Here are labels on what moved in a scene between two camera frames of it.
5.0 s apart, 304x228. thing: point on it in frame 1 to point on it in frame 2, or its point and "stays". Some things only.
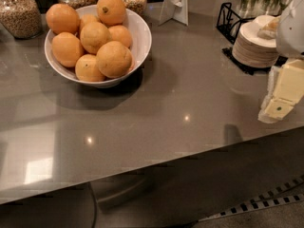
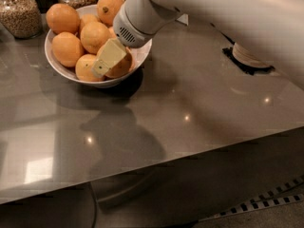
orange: x=63 y=18 stays
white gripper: x=292 y=32 to x=132 y=31
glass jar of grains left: x=19 y=12 stays
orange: x=114 y=60 stays
